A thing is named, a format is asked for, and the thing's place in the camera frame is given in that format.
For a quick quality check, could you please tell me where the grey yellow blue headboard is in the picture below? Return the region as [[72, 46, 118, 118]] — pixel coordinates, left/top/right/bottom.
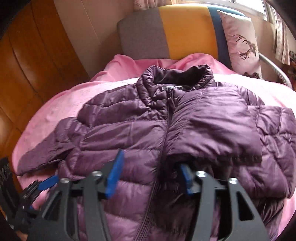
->
[[117, 4, 243, 68]]

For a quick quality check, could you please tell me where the right pink curtain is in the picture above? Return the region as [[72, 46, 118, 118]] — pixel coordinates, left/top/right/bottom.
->
[[269, 3, 290, 65]]

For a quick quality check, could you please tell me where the purple puffer down jacket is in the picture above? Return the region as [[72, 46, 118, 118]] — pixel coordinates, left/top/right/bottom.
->
[[16, 64, 296, 241]]

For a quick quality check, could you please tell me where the pink quilted bedspread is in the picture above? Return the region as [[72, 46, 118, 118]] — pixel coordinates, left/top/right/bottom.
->
[[11, 53, 296, 237]]

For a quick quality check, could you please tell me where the deer print pillow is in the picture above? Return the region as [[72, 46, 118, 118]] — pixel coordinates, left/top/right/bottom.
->
[[217, 11, 262, 78]]

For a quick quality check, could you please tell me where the grey metal bed rail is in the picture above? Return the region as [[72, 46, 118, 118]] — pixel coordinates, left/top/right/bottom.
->
[[258, 52, 293, 89]]

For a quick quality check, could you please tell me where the pink patterned curtain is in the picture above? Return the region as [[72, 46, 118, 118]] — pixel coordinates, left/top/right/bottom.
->
[[133, 0, 180, 11]]

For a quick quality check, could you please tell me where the wooden wardrobe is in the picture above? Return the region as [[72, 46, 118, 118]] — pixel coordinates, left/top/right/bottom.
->
[[1, 1, 89, 160]]

